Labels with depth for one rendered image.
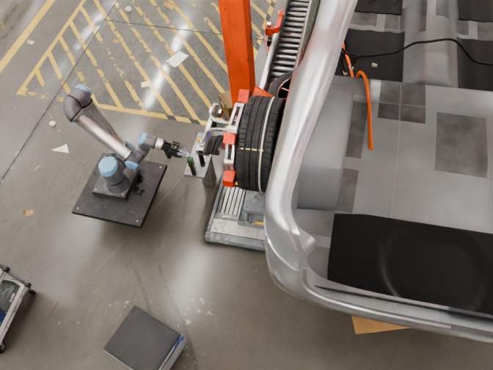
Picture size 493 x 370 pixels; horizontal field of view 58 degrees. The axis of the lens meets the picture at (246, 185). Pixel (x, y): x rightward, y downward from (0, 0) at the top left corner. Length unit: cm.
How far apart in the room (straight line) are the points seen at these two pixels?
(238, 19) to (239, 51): 26
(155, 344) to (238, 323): 66
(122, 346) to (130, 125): 223
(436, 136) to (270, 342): 181
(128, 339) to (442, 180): 225
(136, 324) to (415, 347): 195
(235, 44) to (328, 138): 94
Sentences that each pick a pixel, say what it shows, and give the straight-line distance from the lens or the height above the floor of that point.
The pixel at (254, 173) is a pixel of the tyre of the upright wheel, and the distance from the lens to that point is 288.
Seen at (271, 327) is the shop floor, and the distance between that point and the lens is 346.
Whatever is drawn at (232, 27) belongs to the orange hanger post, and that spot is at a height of 149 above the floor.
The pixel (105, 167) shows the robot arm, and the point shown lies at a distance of 357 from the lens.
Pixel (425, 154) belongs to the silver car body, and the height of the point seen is 104.
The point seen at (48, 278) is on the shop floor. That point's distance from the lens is 402.
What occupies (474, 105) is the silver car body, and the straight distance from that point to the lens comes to 336.
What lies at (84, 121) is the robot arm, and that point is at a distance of 330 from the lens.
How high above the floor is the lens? 334
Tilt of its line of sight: 58 degrees down
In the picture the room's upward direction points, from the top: 7 degrees counter-clockwise
